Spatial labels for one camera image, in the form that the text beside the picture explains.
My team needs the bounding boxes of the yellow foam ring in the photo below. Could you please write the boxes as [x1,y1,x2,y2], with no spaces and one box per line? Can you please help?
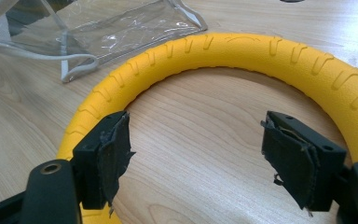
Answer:
[55,32,358,224]

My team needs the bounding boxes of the clear plastic zipper bag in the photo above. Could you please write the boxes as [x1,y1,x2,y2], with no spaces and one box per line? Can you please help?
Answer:
[0,0,209,84]

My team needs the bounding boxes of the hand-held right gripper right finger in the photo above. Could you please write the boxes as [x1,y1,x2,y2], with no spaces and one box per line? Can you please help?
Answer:
[260,110,348,213]

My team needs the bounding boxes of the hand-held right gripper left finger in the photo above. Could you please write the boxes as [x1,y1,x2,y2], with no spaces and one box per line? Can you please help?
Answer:
[71,110,136,211]

